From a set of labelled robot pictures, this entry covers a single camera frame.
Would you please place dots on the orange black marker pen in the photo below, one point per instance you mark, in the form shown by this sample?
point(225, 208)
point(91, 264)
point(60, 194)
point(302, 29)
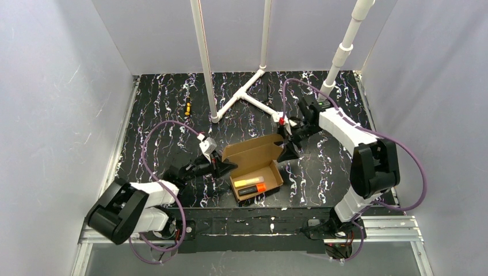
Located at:
point(258, 188)

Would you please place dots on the orange yellow black screwdriver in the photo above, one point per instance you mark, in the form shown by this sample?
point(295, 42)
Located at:
point(188, 109)

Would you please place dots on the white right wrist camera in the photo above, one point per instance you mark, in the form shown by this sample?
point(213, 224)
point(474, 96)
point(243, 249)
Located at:
point(283, 121)

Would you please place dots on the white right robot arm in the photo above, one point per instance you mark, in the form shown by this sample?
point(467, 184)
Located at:
point(374, 169)

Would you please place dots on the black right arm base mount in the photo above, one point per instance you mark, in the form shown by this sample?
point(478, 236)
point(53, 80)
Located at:
point(332, 228)

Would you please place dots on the yellow marker pen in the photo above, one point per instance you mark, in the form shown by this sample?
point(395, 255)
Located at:
point(248, 182)

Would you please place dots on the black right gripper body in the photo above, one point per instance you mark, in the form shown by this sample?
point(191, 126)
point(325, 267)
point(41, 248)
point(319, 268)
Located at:
point(291, 138)

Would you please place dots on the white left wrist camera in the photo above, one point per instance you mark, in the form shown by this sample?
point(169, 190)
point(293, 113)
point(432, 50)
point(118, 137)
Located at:
point(207, 145)

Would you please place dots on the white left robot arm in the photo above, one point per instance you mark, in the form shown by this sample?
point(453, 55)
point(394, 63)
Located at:
point(129, 207)

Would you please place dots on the brown cardboard box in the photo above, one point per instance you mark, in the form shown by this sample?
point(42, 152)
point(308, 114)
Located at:
point(256, 157)

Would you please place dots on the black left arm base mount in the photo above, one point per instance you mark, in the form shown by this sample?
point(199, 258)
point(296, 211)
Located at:
point(173, 231)

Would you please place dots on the aluminium rail frame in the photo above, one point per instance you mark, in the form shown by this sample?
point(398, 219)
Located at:
point(259, 236)

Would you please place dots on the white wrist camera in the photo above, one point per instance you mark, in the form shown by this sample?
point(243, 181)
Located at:
point(283, 121)
point(207, 145)

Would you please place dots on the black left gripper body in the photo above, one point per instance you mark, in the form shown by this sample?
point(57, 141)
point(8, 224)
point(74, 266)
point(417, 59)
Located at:
point(214, 165)

